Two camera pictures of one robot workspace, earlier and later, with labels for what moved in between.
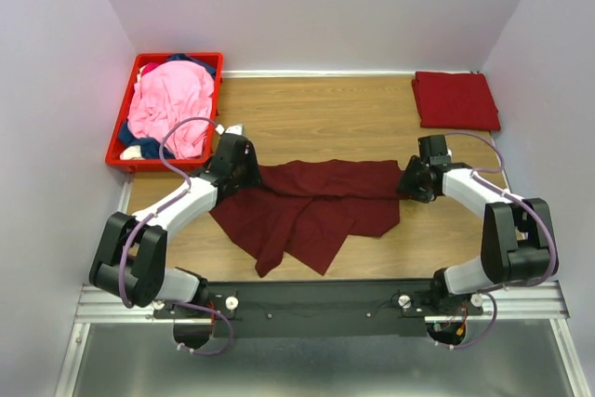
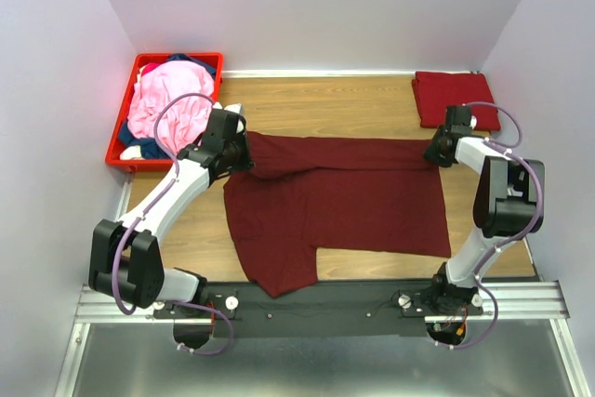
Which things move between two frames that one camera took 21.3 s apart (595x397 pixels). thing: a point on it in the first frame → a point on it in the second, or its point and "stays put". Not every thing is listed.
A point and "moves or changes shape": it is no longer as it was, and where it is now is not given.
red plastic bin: (113, 157) stays put
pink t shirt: (170, 92) stays put
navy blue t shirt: (151, 148) stays put
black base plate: (325, 309) stays put
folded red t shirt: (456, 100) stays put
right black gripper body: (413, 180) → (432, 152)
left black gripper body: (248, 175) → (240, 155)
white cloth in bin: (133, 152) stays put
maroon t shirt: (297, 211) moves or changes shape
